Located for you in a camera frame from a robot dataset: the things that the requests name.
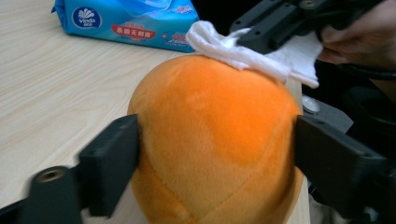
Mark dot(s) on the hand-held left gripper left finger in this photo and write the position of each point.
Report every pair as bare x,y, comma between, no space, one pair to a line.
112,161

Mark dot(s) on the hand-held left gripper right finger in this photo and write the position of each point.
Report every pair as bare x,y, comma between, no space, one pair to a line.
339,168

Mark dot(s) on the white wet wipe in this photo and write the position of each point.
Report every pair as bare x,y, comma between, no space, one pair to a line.
224,53

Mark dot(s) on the orange plush toy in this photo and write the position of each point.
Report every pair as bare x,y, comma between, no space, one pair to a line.
218,133

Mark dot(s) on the blue wet wipes pack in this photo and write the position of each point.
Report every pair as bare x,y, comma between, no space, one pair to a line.
124,18

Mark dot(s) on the small round silver disc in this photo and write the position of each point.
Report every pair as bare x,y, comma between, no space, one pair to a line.
310,104

